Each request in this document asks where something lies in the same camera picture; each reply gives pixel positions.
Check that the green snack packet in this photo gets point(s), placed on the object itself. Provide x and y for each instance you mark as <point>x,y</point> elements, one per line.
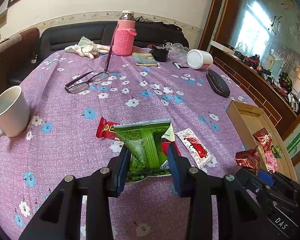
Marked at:
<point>143,140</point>

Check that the pink cartoon candy packet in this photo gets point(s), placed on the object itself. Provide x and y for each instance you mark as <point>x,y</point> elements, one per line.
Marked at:
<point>271,162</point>

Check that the clear glass cup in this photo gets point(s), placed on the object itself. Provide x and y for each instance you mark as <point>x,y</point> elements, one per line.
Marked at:
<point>177,51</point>

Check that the purple frame eyeglasses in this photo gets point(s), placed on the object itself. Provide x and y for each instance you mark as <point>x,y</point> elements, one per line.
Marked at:
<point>73,87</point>

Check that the small black pouch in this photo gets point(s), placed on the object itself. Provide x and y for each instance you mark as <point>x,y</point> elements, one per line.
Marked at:
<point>160,52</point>

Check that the white plastic jar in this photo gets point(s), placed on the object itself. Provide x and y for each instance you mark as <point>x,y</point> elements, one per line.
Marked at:
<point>198,59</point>

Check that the dark red snack packet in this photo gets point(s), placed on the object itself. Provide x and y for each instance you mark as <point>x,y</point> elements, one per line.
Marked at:
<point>264,138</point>

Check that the small booklet card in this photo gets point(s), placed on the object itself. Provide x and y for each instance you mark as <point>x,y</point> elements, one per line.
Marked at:
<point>144,59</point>

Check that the white ceramic mug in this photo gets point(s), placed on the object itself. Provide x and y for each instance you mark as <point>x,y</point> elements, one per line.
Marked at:
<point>14,112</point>

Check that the cardboard tray box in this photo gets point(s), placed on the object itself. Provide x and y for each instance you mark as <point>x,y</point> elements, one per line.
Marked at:
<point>247,120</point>

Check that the bamboo pattern glass door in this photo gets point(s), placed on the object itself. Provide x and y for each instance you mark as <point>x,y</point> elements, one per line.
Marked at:
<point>292,144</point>

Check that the black sofa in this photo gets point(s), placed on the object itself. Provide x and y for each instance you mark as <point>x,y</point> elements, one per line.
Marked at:
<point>57,38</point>

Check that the brown wooden chair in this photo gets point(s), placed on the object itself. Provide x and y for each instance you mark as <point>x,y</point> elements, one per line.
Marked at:
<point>15,52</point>

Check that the purple floral tablecloth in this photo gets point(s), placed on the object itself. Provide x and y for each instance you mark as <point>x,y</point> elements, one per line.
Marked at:
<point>61,137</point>

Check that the white red snack packet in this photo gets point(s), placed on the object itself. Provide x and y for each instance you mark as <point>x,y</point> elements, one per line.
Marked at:
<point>197,150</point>

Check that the pink knit-sleeve bottle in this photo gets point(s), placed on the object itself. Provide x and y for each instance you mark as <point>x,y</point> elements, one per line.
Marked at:
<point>124,34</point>

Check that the shiny red foil snack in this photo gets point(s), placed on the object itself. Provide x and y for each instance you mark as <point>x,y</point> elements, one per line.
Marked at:
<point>249,160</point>

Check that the red wrapped snack bar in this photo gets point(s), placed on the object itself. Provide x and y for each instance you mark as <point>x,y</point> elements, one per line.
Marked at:
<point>105,129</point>

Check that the wooden brick-pattern cabinet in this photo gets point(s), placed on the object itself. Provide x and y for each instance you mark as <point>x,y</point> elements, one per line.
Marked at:
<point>257,43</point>

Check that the black glasses case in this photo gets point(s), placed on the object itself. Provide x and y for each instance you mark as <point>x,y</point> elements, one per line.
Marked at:
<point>217,84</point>

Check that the white cloth gloves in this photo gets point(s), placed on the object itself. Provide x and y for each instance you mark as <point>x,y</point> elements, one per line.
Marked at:
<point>87,48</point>

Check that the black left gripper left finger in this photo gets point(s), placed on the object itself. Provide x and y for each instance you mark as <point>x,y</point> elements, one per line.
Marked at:
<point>80,206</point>

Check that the yellow cracker packet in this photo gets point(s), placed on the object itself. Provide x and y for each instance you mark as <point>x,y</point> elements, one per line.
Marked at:
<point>260,151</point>

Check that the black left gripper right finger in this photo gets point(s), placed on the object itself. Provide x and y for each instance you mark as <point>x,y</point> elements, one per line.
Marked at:
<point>239,216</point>

